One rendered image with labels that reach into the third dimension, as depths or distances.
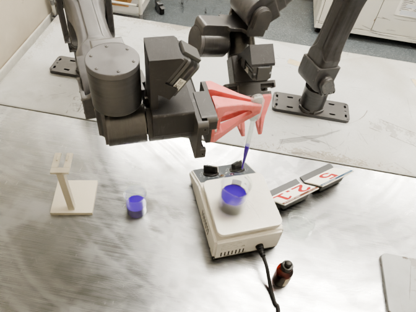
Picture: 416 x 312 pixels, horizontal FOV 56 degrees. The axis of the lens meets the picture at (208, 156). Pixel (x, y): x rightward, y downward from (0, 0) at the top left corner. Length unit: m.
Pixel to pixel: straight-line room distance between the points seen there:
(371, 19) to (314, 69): 2.29
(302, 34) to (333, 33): 2.29
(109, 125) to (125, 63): 0.08
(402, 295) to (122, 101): 0.60
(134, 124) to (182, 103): 0.06
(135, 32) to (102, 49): 0.83
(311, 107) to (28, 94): 0.71
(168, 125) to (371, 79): 0.87
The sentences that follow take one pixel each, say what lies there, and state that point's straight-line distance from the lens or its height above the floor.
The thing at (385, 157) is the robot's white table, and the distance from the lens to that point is 1.02.
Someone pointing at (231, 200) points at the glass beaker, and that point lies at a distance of 0.65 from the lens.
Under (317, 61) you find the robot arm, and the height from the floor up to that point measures 1.07.
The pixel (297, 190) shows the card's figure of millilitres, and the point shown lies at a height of 0.92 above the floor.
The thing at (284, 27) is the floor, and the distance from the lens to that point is 3.24.
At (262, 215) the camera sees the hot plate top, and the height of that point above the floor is 0.99.
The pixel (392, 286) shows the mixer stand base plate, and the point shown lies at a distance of 0.81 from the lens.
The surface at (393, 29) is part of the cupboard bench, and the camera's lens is 3.29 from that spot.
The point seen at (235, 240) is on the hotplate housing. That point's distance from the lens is 0.69.
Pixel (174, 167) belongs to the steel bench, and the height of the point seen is 0.90.
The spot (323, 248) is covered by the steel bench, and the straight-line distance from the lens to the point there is 0.81.
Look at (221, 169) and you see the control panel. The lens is 0.81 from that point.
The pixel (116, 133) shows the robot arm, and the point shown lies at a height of 1.23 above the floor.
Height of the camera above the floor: 1.57
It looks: 49 degrees down
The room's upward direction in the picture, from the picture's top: 7 degrees clockwise
